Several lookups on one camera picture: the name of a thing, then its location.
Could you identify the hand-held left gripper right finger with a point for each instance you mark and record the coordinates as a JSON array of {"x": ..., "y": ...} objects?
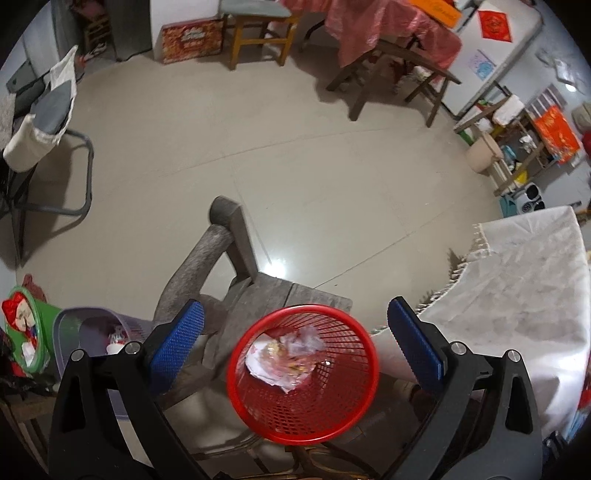
[{"x": 415, "y": 350}]

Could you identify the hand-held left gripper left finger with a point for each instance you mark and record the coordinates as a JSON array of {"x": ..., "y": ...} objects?
[{"x": 178, "y": 341}]

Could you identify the red mesh wastebasket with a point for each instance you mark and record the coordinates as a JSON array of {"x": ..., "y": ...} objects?
[{"x": 277, "y": 415}]

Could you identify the crumpled white paper wrappers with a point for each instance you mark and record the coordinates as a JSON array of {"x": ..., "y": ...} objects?
[{"x": 263, "y": 364}]

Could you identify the lavender plastic bin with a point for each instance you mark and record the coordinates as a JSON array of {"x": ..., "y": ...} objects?
[{"x": 64, "y": 332}]

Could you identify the white tablecloth table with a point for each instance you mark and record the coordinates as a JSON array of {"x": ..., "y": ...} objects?
[{"x": 517, "y": 300}]

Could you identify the grey wooden chair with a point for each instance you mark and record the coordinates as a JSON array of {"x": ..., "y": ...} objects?
[{"x": 231, "y": 240}]

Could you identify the green plastic bin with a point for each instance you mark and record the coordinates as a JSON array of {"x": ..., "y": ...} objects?
[{"x": 51, "y": 318}]

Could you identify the red plastic bag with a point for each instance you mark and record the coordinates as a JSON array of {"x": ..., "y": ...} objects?
[{"x": 16, "y": 311}]

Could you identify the teal plastic stool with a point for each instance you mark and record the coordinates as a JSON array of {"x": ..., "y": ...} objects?
[{"x": 509, "y": 206}]

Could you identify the small white appliance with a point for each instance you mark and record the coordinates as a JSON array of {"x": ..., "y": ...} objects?
[{"x": 530, "y": 199}]

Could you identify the wooden rack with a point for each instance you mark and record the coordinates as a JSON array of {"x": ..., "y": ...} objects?
[{"x": 501, "y": 177}]

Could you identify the beige plastic bucket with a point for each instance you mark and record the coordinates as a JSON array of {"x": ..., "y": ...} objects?
[{"x": 482, "y": 154}]

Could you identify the white cloth bag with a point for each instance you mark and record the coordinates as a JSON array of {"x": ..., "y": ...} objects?
[{"x": 27, "y": 145}]

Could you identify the white towel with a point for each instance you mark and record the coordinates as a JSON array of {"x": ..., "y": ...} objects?
[{"x": 508, "y": 110}]

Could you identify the orange red printed bag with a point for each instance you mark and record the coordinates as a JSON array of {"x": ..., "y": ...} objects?
[{"x": 556, "y": 134}]

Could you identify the metal folding chair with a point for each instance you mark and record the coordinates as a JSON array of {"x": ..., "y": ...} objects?
[{"x": 51, "y": 110}]

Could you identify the white paper drawing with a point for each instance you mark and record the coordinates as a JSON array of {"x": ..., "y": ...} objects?
[{"x": 481, "y": 64}]

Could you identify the dark wooden chair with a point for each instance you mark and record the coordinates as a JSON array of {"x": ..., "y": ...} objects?
[{"x": 406, "y": 55}]

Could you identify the red printed cardboard box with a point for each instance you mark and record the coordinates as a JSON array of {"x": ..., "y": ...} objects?
[{"x": 191, "y": 41}]

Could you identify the wooden stool grey seat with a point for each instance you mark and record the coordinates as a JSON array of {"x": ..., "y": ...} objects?
[{"x": 249, "y": 37}]

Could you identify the red square paper decoration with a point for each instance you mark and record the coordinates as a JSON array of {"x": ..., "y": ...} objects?
[{"x": 495, "y": 26}]

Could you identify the orange flat box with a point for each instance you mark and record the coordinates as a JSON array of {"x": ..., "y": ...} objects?
[{"x": 438, "y": 11}]

